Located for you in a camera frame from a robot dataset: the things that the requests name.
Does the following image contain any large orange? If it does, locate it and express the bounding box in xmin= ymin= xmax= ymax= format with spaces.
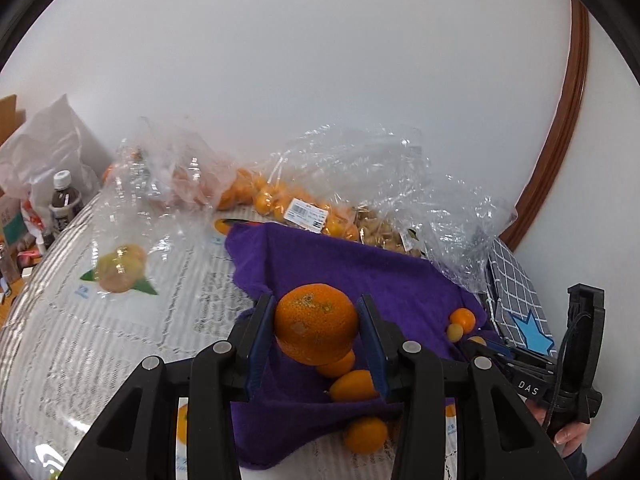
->
xmin=273 ymin=283 xmax=359 ymax=366

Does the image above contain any person's right hand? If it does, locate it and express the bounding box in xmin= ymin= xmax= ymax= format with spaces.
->
xmin=525 ymin=400 xmax=590 ymax=458

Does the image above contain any grey checked bag blue star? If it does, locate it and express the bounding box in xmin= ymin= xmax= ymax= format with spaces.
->
xmin=485 ymin=238 xmax=556 ymax=358

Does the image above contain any small yellow-green fruit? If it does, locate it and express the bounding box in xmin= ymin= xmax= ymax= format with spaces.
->
xmin=446 ymin=323 xmax=464 ymax=344

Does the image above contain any small orange mandarin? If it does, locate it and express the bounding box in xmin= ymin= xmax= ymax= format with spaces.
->
xmin=449 ymin=308 xmax=476 ymax=334
xmin=343 ymin=417 xmax=388 ymax=455

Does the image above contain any oval kumquat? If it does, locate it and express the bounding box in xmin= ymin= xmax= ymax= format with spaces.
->
xmin=329 ymin=370 xmax=380 ymax=403

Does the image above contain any purple towel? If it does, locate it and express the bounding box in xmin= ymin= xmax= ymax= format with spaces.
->
xmin=226 ymin=222 xmax=488 ymax=469

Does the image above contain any brown bottle white cap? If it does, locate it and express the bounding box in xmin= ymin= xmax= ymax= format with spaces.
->
xmin=49 ymin=169 xmax=84 ymax=233

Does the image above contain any large crumpled clear bag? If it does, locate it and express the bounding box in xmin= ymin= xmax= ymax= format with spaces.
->
xmin=269 ymin=125 xmax=516 ymax=292

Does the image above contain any clear bag left side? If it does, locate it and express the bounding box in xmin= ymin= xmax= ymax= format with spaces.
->
xmin=81 ymin=117 xmax=238 ymax=296

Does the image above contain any clear bag of oranges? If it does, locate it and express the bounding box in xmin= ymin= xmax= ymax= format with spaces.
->
xmin=217 ymin=156 xmax=360 ymax=242

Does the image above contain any white plastic bag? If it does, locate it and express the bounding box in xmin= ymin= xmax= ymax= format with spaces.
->
xmin=1 ymin=96 xmax=100 ymax=234

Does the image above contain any brown wooden door frame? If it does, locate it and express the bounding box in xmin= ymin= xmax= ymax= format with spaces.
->
xmin=501 ymin=0 xmax=590 ymax=252

